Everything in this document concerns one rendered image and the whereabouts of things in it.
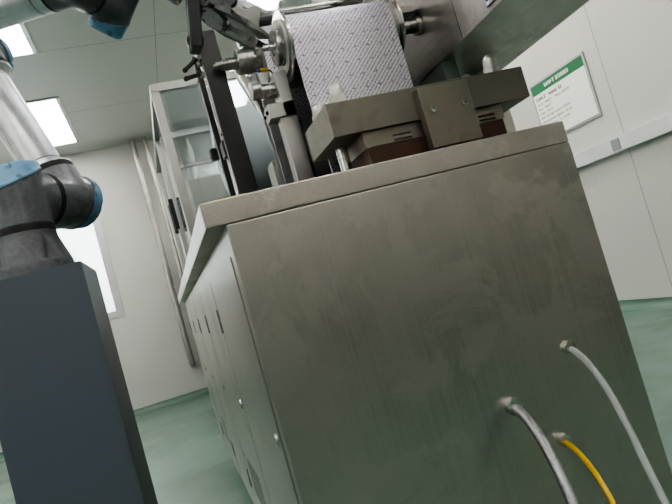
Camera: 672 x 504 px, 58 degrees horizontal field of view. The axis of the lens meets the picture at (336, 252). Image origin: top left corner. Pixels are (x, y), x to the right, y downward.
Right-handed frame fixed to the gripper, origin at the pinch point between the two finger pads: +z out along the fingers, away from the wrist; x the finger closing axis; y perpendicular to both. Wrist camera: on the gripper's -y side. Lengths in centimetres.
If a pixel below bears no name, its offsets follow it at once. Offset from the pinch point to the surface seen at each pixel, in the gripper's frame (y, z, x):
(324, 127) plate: -20.1, 17.9, -22.6
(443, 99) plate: -7.3, 34.5, -28.1
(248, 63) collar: 4.5, -2.1, 22.3
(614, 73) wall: 194, 190, 189
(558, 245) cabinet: -23, 62, -32
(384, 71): 4.4, 25.9, -6.3
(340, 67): 0.2, 17.1, -6.4
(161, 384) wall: -116, 25, 550
